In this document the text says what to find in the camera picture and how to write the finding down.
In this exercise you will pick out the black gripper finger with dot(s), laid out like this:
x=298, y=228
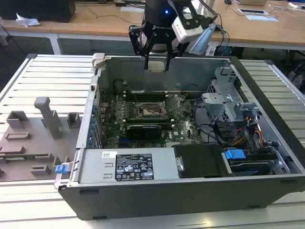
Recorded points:
x=172, y=48
x=138, y=40

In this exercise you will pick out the silver square CPU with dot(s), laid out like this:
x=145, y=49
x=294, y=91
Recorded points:
x=156, y=66

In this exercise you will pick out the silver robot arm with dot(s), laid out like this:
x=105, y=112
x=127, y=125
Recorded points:
x=202, y=40

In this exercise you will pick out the RAM slot white clips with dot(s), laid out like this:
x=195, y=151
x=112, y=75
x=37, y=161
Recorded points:
x=147, y=119
x=147, y=91

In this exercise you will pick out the CPU socket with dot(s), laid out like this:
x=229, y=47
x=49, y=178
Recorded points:
x=149, y=112

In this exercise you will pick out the blue expansion slot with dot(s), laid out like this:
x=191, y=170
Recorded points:
x=122, y=140

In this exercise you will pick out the white paper sheet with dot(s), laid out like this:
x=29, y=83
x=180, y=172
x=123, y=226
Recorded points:
x=262, y=18
x=132, y=9

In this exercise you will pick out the beige case latch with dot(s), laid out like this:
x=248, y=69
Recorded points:
x=98, y=59

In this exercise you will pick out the wooden desk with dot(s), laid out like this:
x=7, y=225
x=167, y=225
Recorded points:
x=28, y=28
x=95, y=23

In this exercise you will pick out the round coin battery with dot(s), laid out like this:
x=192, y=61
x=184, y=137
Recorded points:
x=184, y=95

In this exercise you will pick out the perforated metal drive cage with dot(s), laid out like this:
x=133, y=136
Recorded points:
x=214, y=105

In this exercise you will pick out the black computer mouse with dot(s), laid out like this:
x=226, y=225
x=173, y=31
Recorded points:
x=228, y=1

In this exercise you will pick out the green motherboard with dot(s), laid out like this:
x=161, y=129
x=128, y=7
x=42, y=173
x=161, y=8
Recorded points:
x=186, y=133

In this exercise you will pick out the white tablet device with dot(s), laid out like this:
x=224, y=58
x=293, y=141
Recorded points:
x=252, y=11

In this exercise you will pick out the black graphics card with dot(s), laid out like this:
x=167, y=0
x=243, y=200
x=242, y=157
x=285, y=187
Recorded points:
x=143, y=132

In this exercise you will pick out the black box on desk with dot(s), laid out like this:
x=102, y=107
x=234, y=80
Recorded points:
x=35, y=9

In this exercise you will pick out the crumpled white paper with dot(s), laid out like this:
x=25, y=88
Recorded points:
x=27, y=21

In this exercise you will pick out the black plastic shroud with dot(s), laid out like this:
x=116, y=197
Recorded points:
x=200, y=159

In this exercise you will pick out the blue disk carrier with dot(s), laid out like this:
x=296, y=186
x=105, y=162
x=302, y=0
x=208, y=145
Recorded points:
x=234, y=156

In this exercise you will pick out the grey power supply with label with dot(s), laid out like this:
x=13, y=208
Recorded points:
x=95, y=167

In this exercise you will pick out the black hard disk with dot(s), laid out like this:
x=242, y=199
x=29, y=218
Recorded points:
x=252, y=165

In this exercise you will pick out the grey parts rack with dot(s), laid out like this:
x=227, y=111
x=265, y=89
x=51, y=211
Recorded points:
x=35, y=148

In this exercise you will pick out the dark grey PC case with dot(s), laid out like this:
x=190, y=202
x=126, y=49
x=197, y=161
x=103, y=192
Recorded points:
x=166, y=198

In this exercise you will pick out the blue case latch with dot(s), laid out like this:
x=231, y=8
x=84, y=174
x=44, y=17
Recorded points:
x=60, y=169

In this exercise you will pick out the green RAM stick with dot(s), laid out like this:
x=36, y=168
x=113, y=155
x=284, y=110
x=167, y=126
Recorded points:
x=23, y=156

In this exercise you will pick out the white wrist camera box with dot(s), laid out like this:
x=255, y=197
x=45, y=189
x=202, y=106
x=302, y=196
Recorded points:
x=188, y=28

